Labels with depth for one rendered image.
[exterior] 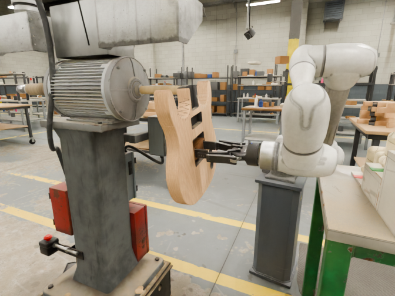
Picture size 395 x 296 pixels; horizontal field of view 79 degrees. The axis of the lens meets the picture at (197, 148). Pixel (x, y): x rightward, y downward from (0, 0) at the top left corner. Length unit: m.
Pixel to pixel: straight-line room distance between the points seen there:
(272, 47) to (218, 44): 2.56
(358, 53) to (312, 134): 0.61
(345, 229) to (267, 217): 0.99
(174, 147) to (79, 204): 0.67
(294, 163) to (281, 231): 0.99
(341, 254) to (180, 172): 0.46
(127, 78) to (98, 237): 0.73
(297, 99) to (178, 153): 0.35
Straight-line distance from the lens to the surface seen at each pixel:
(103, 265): 1.33
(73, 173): 1.21
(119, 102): 0.95
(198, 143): 0.83
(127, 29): 0.84
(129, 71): 0.99
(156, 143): 1.22
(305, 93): 0.61
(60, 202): 1.35
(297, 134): 0.63
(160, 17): 0.78
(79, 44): 1.10
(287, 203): 1.57
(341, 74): 1.18
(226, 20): 12.74
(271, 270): 1.85
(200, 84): 0.92
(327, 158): 0.73
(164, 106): 0.65
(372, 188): 0.87
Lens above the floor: 1.26
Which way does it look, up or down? 14 degrees down
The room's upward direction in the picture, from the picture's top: straight up
